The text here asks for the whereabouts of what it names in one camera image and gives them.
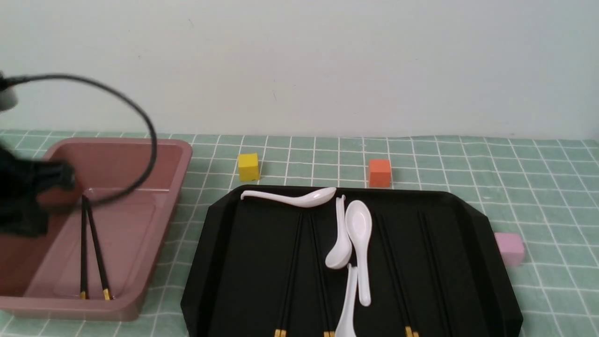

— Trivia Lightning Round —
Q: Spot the pink cube block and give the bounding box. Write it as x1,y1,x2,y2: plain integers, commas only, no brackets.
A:
494,232,526,267

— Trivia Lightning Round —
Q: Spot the black cable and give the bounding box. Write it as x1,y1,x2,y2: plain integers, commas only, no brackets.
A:
5,73,158,206

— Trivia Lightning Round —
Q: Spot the black chopstick pair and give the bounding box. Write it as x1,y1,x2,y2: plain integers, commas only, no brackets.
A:
273,213,304,337
417,211,453,337
376,213,420,337
308,213,335,337

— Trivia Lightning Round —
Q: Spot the orange cube block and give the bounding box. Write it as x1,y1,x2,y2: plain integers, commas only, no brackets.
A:
368,159,392,188

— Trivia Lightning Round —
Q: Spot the pink plastic bin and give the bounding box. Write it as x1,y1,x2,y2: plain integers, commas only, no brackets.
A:
0,137,192,321

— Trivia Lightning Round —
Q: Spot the green checkered tablecloth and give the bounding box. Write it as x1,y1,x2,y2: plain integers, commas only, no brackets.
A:
0,134,599,337

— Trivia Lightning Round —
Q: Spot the black plastic tray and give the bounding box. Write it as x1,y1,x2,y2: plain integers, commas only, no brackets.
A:
181,185,523,337

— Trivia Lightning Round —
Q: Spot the white spoon small middle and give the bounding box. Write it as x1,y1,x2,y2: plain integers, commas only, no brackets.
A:
325,195,353,270

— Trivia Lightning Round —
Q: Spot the white spoon large middle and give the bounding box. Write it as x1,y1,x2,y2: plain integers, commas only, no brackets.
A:
345,200,373,307

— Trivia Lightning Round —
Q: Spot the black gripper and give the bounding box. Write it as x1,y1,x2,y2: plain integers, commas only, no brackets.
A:
0,146,75,237

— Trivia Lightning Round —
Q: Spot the black chopstick gold tip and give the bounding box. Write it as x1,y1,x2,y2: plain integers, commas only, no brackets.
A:
80,195,88,300
87,197,113,301

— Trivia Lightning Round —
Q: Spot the yellow cube block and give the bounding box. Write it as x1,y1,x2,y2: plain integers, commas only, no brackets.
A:
238,152,260,182

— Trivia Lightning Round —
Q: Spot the white spoon bottom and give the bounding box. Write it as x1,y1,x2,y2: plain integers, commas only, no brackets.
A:
335,263,358,337

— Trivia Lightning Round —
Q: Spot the white spoon lying top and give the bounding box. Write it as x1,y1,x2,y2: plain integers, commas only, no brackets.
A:
240,187,337,208

